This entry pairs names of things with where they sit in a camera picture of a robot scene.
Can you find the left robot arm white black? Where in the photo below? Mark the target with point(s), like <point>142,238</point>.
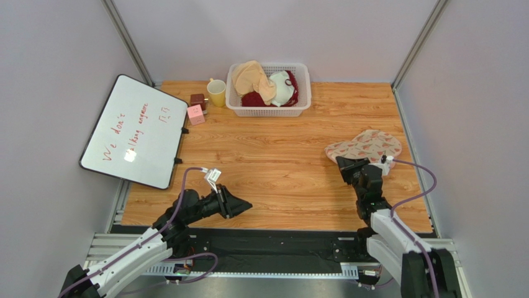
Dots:
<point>167,237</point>

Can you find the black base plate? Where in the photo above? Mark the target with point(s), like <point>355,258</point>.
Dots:
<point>275,251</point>

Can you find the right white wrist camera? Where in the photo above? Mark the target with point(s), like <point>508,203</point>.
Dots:
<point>385,163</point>

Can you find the whiteboard with red writing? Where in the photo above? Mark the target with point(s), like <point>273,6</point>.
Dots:
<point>137,135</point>

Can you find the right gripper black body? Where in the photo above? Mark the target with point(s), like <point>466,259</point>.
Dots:
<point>355,171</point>

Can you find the yellow mug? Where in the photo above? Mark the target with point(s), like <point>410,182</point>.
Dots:
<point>216,89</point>

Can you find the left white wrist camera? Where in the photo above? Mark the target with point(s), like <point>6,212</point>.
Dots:
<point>211,177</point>

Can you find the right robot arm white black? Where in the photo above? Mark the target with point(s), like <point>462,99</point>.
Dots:
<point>420,269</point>

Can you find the white plastic basket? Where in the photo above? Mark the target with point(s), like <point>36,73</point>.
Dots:
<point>301,73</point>

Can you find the beige bra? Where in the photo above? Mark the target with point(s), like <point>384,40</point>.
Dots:
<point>250,77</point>

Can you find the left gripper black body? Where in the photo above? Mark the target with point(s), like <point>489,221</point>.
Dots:
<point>208,205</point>

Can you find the white bra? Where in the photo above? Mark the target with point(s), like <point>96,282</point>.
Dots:
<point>284,88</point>

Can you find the pink cube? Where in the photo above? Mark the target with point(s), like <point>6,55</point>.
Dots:
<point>196,115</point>

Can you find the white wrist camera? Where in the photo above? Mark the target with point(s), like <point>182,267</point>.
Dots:
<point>211,177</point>
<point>385,163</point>

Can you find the dark red cube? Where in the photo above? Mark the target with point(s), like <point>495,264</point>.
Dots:
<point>199,100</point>

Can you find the floral pink laundry bag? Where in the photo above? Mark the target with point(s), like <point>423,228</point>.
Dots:
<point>370,144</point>

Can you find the dark red bra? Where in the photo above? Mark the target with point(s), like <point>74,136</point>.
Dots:
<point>254,99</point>

